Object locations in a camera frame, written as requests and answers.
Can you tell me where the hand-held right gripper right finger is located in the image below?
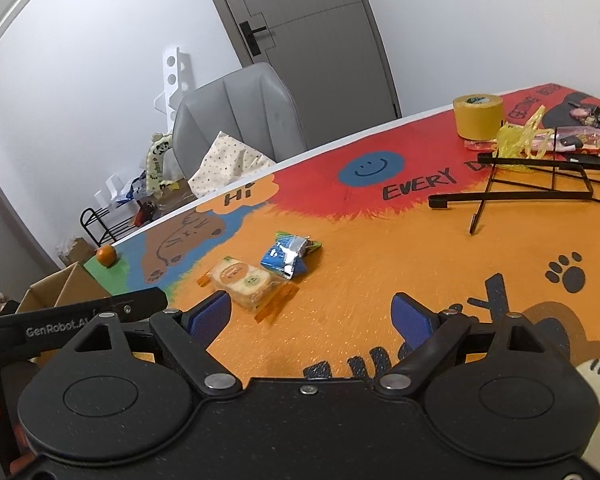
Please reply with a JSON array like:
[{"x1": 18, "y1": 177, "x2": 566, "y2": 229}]
[{"x1": 377, "y1": 293, "x2": 564, "y2": 393}]

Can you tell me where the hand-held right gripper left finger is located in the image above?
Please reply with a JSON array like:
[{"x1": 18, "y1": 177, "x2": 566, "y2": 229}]
[{"x1": 62, "y1": 290, "x2": 243, "y2": 393}]

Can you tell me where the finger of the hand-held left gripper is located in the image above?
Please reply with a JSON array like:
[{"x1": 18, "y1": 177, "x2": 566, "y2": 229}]
[{"x1": 94, "y1": 287, "x2": 169, "y2": 324}]

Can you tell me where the orange-ended biscuit packet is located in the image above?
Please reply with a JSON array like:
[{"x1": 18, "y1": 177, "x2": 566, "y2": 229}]
[{"x1": 197, "y1": 256, "x2": 301, "y2": 323}]

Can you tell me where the brown cardboard box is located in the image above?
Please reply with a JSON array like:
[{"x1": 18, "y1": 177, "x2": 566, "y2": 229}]
[{"x1": 15, "y1": 261, "x2": 113, "y2": 313}]

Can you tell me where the colourful printed table mat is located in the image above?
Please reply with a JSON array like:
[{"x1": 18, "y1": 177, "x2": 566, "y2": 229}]
[{"x1": 82, "y1": 82, "x2": 600, "y2": 480}]

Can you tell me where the small cardboard box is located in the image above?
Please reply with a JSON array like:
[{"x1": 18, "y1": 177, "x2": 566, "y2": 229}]
[{"x1": 57, "y1": 237, "x2": 98, "y2": 266}]

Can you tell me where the small blue snack packet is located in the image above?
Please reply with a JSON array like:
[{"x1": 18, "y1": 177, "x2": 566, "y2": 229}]
[{"x1": 259, "y1": 237, "x2": 313, "y2": 281}]

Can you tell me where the black tube shoe rack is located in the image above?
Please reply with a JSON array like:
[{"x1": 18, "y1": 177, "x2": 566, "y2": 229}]
[{"x1": 80, "y1": 206, "x2": 148, "y2": 248}]

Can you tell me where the blue white plastic bag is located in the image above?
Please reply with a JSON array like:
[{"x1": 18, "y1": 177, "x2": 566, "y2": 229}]
[{"x1": 112, "y1": 170, "x2": 151, "y2": 206}]

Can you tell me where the panda plush toy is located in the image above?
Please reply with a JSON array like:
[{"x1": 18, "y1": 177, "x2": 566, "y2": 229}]
[{"x1": 147, "y1": 132, "x2": 176, "y2": 191}]

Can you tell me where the dotted cream cushion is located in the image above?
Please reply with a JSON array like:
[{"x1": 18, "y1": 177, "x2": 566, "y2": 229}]
[{"x1": 187, "y1": 131, "x2": 276, "y2": 198}]

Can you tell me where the yellow plastic bag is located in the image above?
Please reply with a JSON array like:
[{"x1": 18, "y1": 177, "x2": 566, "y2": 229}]
[{"x1": 495, "y1": 105, "x2": 556, "y2": 161}]

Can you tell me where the yellow tape roll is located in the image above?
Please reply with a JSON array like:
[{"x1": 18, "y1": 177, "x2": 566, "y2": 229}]
[{"x1": 452, "y1": 92, "x2": 506, "y2": 140}]

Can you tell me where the grey chair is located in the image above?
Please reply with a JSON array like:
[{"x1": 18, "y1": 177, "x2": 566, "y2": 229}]
[{"x1": 171, "y1": 62, "x2": 308, "y2": 181}]

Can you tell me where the red clear plastic packet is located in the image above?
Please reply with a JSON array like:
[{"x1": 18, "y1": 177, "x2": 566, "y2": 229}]
[{"x1": 555, "y1": 132, "x2": 600, "y2": 163}]

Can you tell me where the key bunch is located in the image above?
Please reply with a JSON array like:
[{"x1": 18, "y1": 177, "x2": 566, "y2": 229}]
[{"x1": 567, "y1": 102, "x2": 600, "y2": 136}]

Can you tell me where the grey door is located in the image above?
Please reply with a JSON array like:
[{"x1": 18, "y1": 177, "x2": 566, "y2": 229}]
[{"x1": 195, "y1": 0, "x2": 401, "y2": 151}]

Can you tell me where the black wire rack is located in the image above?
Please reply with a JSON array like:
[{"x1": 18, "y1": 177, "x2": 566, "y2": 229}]
[{"x1": 427, "y1": 127, "x2": 600, "y2": 235}]

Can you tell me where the white perforated bracket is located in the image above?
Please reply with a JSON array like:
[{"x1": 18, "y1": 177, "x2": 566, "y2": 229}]
[{"x1": 153, "y1": 46, "x2": 196, "y2": 121}]

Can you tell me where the black door handle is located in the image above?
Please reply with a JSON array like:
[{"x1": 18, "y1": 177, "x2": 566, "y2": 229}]
[{"x1": 239, "y1": 20, "x2": 276, "y2": 57}]

